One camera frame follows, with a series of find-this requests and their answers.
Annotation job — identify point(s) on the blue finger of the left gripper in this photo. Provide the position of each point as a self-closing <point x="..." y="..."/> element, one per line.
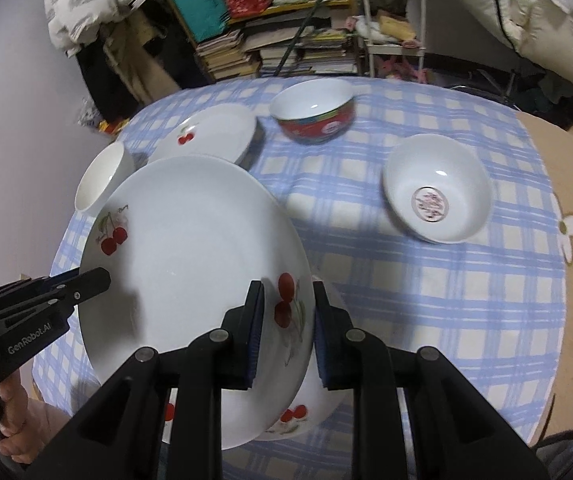
<point x="64" y="277"/>

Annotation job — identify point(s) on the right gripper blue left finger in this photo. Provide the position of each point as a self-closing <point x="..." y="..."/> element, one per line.
<point x="244" y="327"/>

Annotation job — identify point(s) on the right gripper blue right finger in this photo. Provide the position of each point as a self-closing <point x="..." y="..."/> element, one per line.
<point x="330" y="341"/>

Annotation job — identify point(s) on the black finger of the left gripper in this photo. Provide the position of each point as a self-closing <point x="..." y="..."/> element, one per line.
<point x="85" y="285"/>

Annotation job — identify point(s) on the large cherry plate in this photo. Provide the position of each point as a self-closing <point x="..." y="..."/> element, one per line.
<point x="183" y="239"/>

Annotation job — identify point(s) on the plain white bowl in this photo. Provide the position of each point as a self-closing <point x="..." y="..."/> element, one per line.
<point x="109" y="169"/>

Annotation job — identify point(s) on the white bowl red emblem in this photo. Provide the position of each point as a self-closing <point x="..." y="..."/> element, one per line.
<point x="438" y="188"/>

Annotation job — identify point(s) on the medium cherry plate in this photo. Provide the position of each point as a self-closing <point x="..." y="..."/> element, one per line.
<point x="224" y="130"/>

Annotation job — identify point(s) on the red patterned bowl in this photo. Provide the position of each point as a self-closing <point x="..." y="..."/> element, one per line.
<point x="316" y="110"/>

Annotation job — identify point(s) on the person's left hand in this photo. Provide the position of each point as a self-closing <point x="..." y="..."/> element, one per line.
<point x="17" y="440"/>

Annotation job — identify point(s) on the left cherry plate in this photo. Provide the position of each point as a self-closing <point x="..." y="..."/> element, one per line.
<point x="313" y="404"/>

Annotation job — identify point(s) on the snack bags on floor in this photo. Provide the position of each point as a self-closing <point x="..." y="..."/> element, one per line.
<point x="89" y="117"/>

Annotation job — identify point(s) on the stack of books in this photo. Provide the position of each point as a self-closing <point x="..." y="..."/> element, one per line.
<point x="224" y="57"/>

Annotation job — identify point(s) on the yellow wooden bookshelf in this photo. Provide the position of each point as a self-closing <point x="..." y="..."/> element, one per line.
<point x="276" y="10"/>

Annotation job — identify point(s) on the teal bag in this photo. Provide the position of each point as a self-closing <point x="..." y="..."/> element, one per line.
<point x="205" y="19"/>

